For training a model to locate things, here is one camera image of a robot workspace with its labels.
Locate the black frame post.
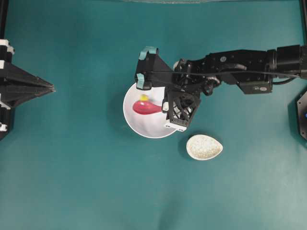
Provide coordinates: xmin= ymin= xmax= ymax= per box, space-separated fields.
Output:
xmin=299 ymin=0 xmax=307 ymax=46
xmin=0 ymin=0 xmax=9 ymax=39

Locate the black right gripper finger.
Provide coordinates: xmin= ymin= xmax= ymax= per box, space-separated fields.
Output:
xmin=165 ymin=90 xmax=201 ymax=126

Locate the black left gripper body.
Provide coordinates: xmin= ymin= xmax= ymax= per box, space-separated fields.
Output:
xmin=0 ymin=39 xmax=15 ymax=140

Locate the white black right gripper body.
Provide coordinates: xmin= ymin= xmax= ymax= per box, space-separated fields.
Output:
xmin=162 ymin=100 xmax=188 ymax=132

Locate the black frame post right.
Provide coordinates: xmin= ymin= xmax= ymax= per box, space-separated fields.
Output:
xmin=299 ymin=0 xmax=307 ymax=46

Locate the large white bowl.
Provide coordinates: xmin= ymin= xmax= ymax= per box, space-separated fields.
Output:
xmin=123 ymin=84 xmax=176 ymax=138

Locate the small crackle-glaze dish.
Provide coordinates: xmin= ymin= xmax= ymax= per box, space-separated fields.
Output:
xmin=186 ymin=134 xmax=223 ymax=161

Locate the red plastic spoon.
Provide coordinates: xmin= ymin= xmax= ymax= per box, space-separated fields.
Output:
xmin=132 ymin=100 xmax=162 ymax=115

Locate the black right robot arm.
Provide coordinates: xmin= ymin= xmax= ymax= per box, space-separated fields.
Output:
xmin=162 ymin=45 xmax=307 ymax=131

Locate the black frame post left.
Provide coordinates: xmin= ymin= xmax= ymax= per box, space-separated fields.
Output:
xmin=0 ymin=0 xmax=9 ymax=39

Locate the yellow hexagonal prism block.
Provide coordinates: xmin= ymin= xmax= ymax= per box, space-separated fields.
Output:
xmin=140 ymin=94 xmax=149 ymax=102

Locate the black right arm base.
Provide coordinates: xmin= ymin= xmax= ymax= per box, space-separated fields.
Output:
xmin=295 ymin=89 xmax=307 ymax=141

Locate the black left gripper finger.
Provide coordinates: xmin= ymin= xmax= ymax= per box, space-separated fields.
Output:
xmin=4 ymin=63 xmax=55 ymax=108

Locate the black camera cable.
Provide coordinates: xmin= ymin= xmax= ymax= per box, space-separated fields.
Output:
xmin=143 ymin=69 xmax=299 ymax=83

